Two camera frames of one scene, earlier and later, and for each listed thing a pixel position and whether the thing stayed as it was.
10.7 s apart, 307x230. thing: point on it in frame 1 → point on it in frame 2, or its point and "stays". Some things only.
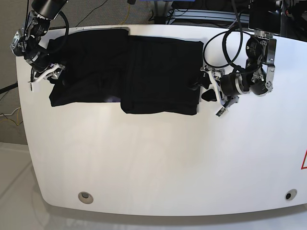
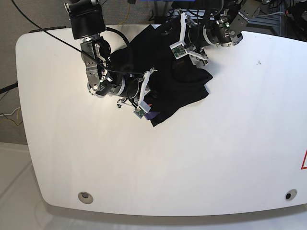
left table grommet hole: [85, 197] stays
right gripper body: [216, 74] → [200, 36]
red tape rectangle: [302, 166] stays
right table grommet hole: [290, 194] stays
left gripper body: [53, 72] → [101, 81]
